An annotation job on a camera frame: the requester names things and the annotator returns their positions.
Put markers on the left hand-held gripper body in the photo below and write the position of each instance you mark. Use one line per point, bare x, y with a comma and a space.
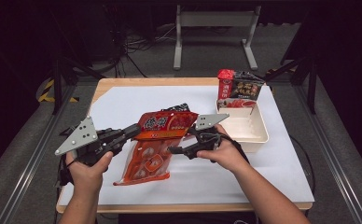
81, 137

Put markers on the aluminium floor rail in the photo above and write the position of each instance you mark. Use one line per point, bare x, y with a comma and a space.
331, 155
36, 155

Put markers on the yellow black hazard tape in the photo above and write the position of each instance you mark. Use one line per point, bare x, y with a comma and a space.
45, 91

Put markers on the wooden table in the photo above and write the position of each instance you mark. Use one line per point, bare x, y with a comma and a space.
157, 81

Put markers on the black metal stand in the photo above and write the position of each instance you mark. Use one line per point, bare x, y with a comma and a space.
311, 84
57, 84

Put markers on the white table mat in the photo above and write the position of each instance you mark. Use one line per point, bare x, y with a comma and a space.
132, 99

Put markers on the small red black sauce packet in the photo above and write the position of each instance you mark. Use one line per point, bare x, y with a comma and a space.
179, 107

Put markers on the large black red soup packet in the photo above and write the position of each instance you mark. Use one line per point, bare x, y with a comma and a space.
241, 88

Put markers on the orange clear seasoning packet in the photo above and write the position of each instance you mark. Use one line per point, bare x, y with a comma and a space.
166, 124

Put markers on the person's left hand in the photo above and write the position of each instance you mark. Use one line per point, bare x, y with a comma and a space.
87, 177

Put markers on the person's right hand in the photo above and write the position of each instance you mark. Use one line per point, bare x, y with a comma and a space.
229, 155

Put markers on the white metal stand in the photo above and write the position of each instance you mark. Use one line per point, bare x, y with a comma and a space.
215, 18

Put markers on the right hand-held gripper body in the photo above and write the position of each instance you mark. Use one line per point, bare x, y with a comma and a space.
210, 119

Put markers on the cream plastic container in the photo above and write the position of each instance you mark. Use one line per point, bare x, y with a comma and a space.
250, 130

